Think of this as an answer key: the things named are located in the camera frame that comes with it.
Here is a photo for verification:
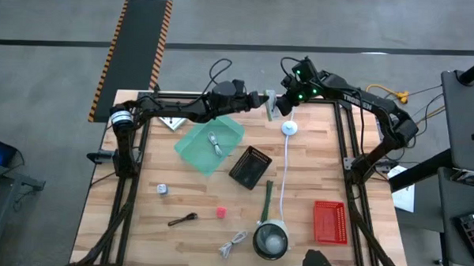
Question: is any white USB cable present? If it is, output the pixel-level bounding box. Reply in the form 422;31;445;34
217;229;250;261

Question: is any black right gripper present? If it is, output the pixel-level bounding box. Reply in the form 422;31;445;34
276;54;329;118

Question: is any yellow floor cable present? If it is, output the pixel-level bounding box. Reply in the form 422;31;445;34
364;83;411;106

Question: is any dark green stick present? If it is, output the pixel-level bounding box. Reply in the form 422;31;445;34
259;179;276;224

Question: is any white flat paper card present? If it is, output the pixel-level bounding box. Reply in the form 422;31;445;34
157;114;190;133

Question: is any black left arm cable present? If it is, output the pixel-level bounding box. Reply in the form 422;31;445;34
201;57;234;99

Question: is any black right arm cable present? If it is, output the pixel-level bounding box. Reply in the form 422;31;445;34
278;55;304;79

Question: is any white fan power cable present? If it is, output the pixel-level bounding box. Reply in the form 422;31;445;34
276;105;300;223

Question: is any grey side table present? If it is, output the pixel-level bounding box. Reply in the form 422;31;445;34
437;68;474;163

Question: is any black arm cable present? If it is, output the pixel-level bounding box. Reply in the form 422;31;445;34
201;57;234;99
278;55;304;79

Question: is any black hazard-striped floor mat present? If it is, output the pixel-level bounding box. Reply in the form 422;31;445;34
87;0;175;126

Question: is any dark brown tool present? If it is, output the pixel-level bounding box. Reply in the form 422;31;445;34
167;210;199;229

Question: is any clear item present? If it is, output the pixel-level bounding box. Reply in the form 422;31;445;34
205;130;225;158

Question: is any teal translucent plastic bin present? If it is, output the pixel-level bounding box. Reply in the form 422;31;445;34
172;114;247;179

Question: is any white paper sheet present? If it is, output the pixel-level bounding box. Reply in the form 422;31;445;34
386;164;417;213

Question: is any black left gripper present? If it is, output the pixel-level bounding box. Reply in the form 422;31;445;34
211;79;270;114

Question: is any grey metal stand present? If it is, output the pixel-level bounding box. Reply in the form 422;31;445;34
0;164;47;266

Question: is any black mesh plastic basket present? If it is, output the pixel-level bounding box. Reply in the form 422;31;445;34
227;144;274;192

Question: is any red mesh plastic basket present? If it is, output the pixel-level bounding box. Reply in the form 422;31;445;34
311;200;351;247

